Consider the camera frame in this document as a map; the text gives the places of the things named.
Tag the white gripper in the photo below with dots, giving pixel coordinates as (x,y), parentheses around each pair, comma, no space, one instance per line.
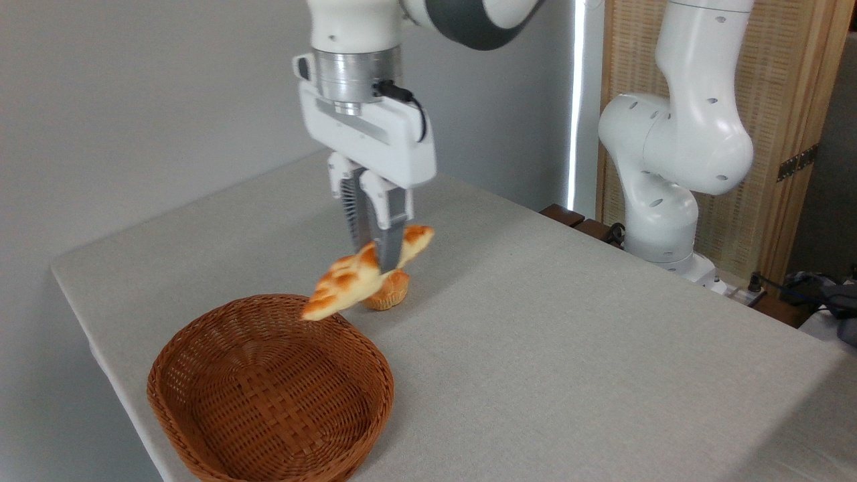
(381,144)

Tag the long braided bread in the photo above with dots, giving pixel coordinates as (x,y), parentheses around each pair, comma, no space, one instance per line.
(348,284)

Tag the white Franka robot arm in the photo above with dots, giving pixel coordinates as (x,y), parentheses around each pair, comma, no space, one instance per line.
(696,134)

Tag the round muffin bread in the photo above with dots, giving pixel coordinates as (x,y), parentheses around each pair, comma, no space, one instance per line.
(392,294)

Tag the dark wooden block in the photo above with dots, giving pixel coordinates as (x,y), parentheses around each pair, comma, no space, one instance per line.
(594,229)
(562,215)

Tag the brown wicker basket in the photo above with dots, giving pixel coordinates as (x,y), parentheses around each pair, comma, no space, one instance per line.
(268,388)

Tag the metal screen hinge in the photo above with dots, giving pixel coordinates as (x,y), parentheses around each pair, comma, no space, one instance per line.
(797,163)

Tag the wooden rattan folding screen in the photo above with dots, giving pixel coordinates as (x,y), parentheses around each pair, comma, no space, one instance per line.
(790,73)

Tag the grey device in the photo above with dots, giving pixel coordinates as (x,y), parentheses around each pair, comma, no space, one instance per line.
(845,311)

